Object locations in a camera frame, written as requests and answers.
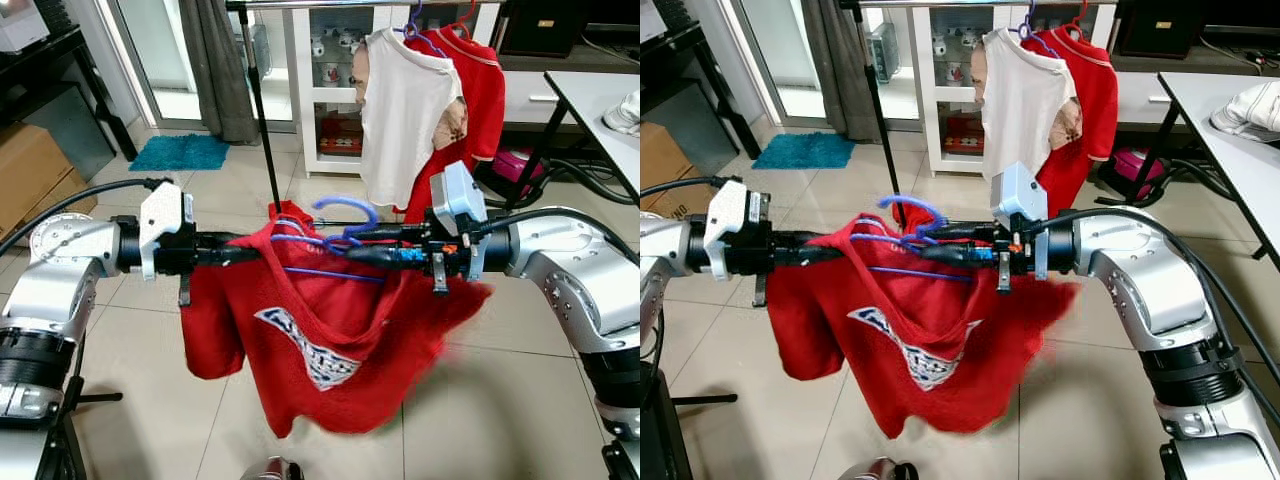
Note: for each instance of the purple plastic hanger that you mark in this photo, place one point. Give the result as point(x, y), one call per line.
point(910, 201)
point(412, 15)
point(345, 202)
point(1027, 15)

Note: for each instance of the red patterned box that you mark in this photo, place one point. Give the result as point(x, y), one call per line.
point(962, 135)
point(340, 135)

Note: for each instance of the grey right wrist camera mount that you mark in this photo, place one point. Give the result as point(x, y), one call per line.
point(458, 195)
point(1018, 190)

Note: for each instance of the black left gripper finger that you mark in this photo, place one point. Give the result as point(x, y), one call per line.
point(815, 257)
point(235, 242)
point(812, 242)
point(238, 258)

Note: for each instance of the white mug red print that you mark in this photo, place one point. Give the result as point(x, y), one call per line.
point(330, 73)
point(955, 73)

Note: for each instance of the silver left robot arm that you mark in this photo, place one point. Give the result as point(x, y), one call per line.
point(60, 260)
point(665, 260)

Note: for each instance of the grey boxy appliance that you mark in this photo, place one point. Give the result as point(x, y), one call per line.
point(262, 50)
point(885, 52)

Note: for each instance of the white low cabinet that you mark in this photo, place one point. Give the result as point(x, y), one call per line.
point(1180, 95)
point(560, 90)

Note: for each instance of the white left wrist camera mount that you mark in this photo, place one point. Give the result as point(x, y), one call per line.
point(168, 215)
point(735, 205)

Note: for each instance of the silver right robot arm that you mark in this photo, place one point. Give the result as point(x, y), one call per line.
point(1150, 290)
point(570, 280)

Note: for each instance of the grey flat panel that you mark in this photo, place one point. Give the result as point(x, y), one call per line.
point(70, 130)
point(685, 130)

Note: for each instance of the plain red shirt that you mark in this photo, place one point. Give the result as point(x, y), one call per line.
point(485, 100)
point(1095, 100)

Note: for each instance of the white ceramic bowl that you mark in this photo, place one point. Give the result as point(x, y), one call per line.
point(345, 42)
point(965, 42)

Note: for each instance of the white display cabinet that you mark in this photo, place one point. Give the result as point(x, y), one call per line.
point(922, 100)
point(300, 100)

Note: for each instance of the white blue ceramic cup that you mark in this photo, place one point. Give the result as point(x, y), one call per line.
point(940, 45)
point(318, 45)

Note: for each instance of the plain cardboard box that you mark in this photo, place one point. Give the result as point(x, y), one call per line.
point(35, 170)
point(665, 165)

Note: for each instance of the black side table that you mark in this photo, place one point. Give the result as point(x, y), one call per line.
point(60, 45)
point(690, 45)

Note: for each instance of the black television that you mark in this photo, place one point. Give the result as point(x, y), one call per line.
point(1190, 25)
point(560, 25)

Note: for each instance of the red plastic hanger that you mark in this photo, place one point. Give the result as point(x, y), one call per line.
point(1078, 15)
point(466, 15)

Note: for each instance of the white box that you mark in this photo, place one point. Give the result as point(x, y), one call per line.
point(652, 20)
point(22, 25)

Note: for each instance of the glass sliding door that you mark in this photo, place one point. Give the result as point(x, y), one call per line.
point(770, 50)
point(160, 50)

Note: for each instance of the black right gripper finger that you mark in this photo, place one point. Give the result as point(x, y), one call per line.
point(390, 256)
point(400, 235)
point(960, 256)
point(965, 235)

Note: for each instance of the red t-shirt white print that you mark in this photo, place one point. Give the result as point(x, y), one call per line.
point(900, 390)
point(300, 380)

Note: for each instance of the teal floor mat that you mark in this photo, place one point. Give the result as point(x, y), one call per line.
point(180, 152)
point(803, 150)

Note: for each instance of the grey curtain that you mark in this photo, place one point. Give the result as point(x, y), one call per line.
point(840, 70)
point(220, 70)

